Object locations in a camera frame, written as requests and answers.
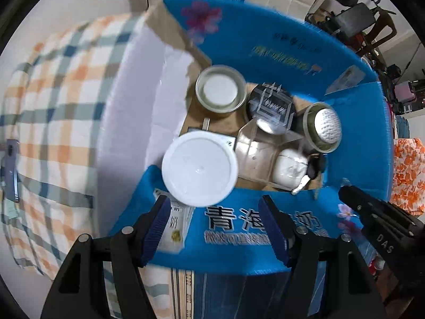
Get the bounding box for key bunch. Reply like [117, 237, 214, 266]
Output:
[291, 153, 327, 195]

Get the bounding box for white earbuds case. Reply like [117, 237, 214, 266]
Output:
[272, 148, 308, 190]

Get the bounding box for grey perforated round tin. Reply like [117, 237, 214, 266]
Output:
[300, 102, 342, 153]

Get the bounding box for clear plastic box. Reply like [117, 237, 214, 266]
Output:
[235, 100, 303, 192]

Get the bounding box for black round ME compact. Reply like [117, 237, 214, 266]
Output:
[246, 83, 296, 135]

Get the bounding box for white round container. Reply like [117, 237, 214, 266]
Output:
[161, 130, 239, 207]

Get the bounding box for black power adapter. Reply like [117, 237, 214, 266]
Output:
[186, 117, 236, 150]

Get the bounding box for orange floral cloth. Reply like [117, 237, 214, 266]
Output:
[390, 138, 425, 217]

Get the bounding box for blue striped tablecloth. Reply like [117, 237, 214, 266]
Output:
[168, 268, 330, 319]

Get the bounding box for grey smartphone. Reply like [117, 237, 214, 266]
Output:
[1, 139, 19, 202]

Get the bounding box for blue milk carton box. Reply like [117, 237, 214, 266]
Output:
[95, 0, 393, 276]

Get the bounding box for black weight bench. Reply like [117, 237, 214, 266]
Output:
[320, 3, 397, 57]

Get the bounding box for plaid checkered cloth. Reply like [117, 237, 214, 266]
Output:
[0, 13, 174, 319]

